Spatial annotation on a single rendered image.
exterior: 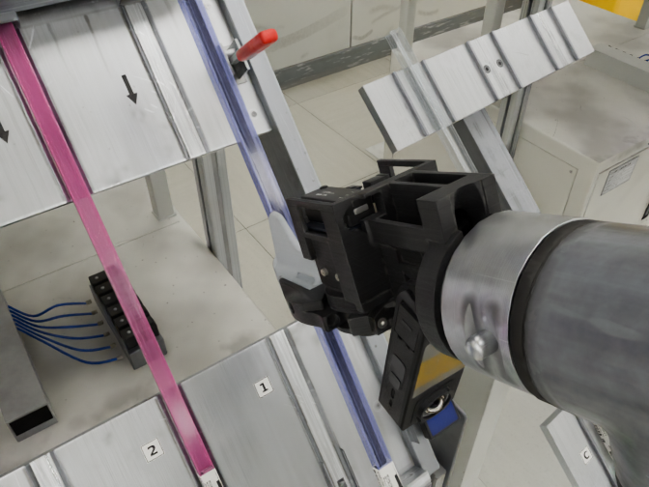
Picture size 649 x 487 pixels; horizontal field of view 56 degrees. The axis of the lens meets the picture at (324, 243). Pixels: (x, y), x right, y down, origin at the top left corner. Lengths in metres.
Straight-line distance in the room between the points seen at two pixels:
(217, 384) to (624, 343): 0.42
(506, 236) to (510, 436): 1.34
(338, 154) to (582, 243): 2.15
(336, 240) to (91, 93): 0.32
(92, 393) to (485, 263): 0.70
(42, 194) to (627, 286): 0.45
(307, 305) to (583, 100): 1.25
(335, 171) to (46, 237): 1.34
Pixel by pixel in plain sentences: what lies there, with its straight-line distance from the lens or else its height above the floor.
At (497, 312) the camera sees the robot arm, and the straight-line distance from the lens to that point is 0.24.
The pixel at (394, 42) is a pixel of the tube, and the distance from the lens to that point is 0.62.
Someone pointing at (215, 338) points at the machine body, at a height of 0.62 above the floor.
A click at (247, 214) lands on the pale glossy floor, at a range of 2.08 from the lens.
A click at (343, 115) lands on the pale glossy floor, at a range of 2.61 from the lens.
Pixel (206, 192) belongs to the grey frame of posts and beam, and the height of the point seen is 0.75.
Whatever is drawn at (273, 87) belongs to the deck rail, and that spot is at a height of 1.03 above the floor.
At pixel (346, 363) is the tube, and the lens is 0.47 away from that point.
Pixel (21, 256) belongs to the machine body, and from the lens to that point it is 1.12.
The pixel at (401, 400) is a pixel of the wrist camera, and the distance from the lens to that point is 0.36.
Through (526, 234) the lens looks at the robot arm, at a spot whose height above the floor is 1.15.
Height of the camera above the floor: 1.31
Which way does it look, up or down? 42 degrees down
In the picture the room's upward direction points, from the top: straight up
